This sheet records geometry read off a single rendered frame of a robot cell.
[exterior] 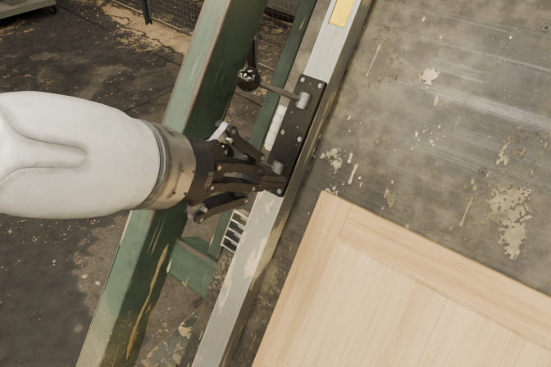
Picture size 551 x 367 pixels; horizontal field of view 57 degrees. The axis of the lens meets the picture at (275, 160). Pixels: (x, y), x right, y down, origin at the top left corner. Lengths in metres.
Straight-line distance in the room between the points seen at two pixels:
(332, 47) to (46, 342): 1.93
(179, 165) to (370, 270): 0.40
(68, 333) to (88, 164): 2.05
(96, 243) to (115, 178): 2.34
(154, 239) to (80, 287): 1.59
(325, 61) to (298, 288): 0.37
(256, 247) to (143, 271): 0.28
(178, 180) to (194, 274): 0.55
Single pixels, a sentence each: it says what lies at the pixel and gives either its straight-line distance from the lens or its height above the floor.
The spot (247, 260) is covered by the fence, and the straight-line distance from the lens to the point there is 0.88.
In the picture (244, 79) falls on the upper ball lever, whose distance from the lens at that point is 0.76.
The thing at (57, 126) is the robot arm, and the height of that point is 1.68.
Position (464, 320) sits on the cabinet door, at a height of 1.29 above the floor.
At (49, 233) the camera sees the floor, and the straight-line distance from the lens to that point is 2.92.
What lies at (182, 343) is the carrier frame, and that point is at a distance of 1.33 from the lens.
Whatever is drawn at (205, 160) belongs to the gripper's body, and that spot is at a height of 1.56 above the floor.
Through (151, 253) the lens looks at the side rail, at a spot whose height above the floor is 1.14.
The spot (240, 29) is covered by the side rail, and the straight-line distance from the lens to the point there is 1.00.
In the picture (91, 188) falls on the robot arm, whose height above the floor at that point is 1.62.
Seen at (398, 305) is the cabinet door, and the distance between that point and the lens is 0.80.
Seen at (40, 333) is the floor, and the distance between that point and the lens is 2.50.
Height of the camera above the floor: 1.89
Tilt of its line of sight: 37 degrees down
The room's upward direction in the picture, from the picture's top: straight up
